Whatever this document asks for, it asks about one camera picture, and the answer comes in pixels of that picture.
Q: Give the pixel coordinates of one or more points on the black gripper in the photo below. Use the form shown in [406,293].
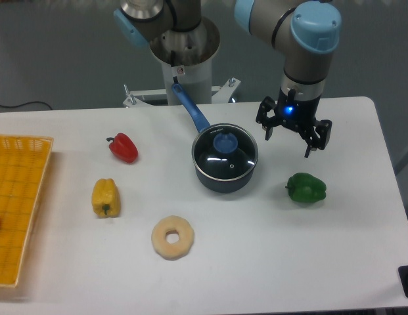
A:
[296,115]

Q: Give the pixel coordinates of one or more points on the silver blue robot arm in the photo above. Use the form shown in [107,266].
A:
[305,32]

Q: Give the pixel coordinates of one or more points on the glass lid blue knob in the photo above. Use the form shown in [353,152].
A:
[224,152]

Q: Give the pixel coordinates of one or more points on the green bell pepper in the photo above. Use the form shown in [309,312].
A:
[305,188]

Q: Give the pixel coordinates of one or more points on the dark blue saucepan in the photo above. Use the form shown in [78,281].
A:
[202,123]

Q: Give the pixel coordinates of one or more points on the red bell pepper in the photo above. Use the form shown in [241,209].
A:
[123,148]

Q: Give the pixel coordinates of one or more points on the beige donut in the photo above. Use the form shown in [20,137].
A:
[172,237]

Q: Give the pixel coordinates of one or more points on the black object at table edge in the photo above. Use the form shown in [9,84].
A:
[403,275]

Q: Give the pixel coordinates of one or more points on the yellow bell pepper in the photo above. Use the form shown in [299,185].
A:
[105,198]

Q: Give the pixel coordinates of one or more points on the yellow plastic basket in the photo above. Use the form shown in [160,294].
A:
[23,164]

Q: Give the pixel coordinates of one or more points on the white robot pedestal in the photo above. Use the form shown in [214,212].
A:
[186,57]

